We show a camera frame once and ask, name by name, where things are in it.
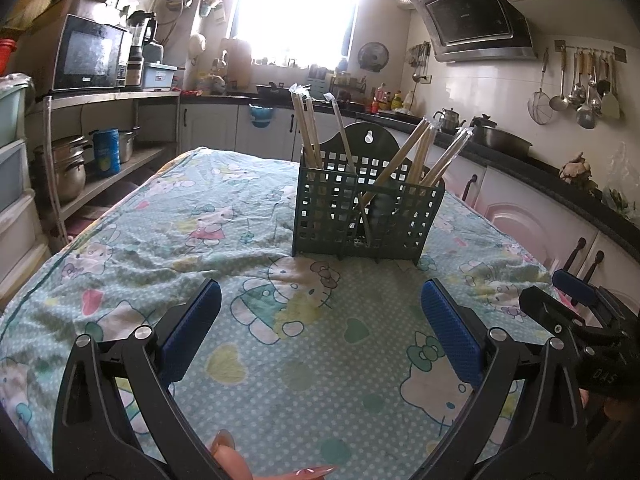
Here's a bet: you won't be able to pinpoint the blender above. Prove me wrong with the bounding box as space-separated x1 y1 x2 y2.
125 10 157 86

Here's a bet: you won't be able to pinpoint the steel lidded pot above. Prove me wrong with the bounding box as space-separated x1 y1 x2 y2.
467 115 533 156

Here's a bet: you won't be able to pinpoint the bunch of slim hanging utensils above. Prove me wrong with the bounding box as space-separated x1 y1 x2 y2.
407 41 432 83

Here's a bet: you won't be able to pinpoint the steel kettle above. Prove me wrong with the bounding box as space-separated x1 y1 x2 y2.
433 107 467 133

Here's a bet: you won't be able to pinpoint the red plastic bucket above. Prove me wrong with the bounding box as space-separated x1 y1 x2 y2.
0 39 18 75

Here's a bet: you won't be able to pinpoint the round wall fan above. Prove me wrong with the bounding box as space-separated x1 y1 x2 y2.
357 41 390 73

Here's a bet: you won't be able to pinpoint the person's right hand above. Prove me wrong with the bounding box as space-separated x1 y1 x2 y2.
580 389 637 412

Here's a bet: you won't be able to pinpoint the white base cabinets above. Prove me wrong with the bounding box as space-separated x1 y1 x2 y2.
177 102 640 321

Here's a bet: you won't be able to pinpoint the light blue plastic box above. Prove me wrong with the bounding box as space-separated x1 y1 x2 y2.
141 62 177 90

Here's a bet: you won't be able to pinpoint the window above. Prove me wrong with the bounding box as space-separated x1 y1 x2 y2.
227 0 366 63

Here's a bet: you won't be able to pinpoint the row of hanging kitchen utensils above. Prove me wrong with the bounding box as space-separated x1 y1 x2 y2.
527 39 627 130

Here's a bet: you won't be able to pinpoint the blue canister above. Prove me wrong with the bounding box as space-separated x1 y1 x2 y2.
92 129 122 177

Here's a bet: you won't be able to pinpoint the brown ornament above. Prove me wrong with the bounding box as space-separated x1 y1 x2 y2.
559 152 593 183

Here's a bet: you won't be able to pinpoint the clear bag of greens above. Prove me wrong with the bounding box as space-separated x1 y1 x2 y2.
602 145 640 216

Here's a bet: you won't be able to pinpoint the black microwave oven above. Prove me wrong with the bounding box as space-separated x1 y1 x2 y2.
50 14 128 93

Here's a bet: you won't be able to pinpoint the mint grey plastic drawer unit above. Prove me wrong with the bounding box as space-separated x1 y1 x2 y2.
0 74 48 281

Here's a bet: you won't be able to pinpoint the small steel pot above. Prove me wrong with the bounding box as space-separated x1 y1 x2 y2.
118 127 141 162

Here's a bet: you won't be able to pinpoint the pile of bamboo chopsticks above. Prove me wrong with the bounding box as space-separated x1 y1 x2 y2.
289 82 475 248

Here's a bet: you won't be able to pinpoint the dark green chopstick holder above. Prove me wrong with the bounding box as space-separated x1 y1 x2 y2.
291 121 446 263

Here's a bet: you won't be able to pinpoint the black countertop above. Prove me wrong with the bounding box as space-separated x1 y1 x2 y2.
180 91 640 251

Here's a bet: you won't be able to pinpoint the cartoon printed tablecloth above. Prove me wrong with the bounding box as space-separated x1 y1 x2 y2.
0 146 583 480

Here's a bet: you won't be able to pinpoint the stacked steel pots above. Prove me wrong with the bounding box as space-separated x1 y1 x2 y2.
32 135 93 201

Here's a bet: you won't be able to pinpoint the beige cutting board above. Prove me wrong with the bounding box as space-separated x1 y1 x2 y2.
220 37 252 88

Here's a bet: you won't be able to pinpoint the countertop spice rack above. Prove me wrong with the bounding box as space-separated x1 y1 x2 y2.
330 72 368 103

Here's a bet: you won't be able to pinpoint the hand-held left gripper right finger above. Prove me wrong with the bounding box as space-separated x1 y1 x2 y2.
420 279 588 480

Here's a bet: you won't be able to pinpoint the cluster of condiment bottles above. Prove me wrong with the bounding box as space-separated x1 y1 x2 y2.
370 82 417 113

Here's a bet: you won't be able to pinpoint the metal shelf rack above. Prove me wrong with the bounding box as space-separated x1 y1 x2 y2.
30 90 182 241

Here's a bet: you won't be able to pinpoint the person's left hand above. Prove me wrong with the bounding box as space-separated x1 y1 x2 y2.
207 429 337 480

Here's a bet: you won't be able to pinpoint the brown box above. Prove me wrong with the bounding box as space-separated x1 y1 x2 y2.
30 0 108 31

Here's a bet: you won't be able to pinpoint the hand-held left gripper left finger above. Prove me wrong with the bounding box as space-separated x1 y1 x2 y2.
52 279 222 480

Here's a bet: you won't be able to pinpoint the black range hood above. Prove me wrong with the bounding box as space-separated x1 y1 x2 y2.
398 0 538 63

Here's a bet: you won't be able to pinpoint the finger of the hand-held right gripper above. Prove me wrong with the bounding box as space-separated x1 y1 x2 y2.
518 286 582 343
551 268 628 321

